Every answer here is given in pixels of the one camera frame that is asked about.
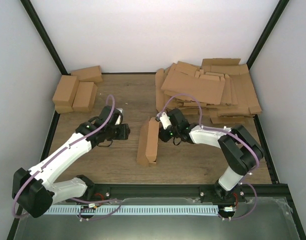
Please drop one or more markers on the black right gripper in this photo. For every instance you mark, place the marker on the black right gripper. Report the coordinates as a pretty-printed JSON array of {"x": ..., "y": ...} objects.
[{"x": 163, "y": 136}]

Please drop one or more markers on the light blue slotted cable duct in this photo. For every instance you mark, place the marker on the light blue slotted cable duct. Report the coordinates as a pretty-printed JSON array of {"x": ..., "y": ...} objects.
[{"x": 136, "y": 210}]

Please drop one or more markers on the folded cardboard box middle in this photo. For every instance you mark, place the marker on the folded cardboard box middle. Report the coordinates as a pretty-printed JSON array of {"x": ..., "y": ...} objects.
[{"x": 85, "y": 97}]

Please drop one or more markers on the folded cardboard box left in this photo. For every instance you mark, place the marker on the folded cardboard box left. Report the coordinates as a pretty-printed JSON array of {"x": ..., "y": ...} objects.
[{"x": 66, "y": 91}]

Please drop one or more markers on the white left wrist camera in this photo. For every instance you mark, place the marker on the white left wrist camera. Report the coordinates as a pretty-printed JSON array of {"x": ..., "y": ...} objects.
[{"x": 119, "y": 113}]

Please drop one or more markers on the folded cardboard box back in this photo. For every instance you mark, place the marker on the folded cardboard box back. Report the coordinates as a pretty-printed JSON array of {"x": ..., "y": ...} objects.
[{"x": 88, "y": 74}]

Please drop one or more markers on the black frame post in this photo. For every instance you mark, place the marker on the black frame post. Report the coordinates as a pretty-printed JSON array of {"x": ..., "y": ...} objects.
[
  {"x": 35, "y": 19},
  {"x": 273, "y": 20}
]

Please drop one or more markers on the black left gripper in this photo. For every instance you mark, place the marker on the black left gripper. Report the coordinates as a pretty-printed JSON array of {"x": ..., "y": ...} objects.
[{"x": 124, "y": 134}]

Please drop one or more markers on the black left frame post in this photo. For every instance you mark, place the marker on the black left frame post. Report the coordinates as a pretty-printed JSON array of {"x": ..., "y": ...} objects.
[{"x": 35, "y": 19}]

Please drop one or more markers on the stack of flat cardboard blanks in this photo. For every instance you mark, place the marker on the stack of flat cardboard blanks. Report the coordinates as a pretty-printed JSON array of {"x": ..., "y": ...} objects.
[{"x": 221, "y": 87}]

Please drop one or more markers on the folded cardboard box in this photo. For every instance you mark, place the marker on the folded cardboard box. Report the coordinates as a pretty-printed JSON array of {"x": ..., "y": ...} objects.
[
  {"x": 85, "y": 97},
  {"x": 66, "y": 91},
  {"x": 88, "y": 74}
]

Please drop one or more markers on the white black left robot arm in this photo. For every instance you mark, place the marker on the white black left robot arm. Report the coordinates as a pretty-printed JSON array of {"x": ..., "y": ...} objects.
[{"x": 35, "y": 189}]

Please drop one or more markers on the black right frame post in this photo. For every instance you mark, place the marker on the black right frame post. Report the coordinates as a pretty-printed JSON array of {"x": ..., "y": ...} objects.
[{"x": 273, "y": 20}]

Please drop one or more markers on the brown cardboard box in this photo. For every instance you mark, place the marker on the brown cardboard box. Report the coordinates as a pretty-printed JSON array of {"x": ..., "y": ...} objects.
[{"x": 148, "y": 143}]

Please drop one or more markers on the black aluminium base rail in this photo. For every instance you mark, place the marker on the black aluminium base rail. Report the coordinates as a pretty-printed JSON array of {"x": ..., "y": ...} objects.
[{"x": 204, "y": 192}]

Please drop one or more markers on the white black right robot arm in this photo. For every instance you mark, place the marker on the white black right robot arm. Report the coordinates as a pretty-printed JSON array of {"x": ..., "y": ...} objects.
[{"x": 241, "y": 151}]

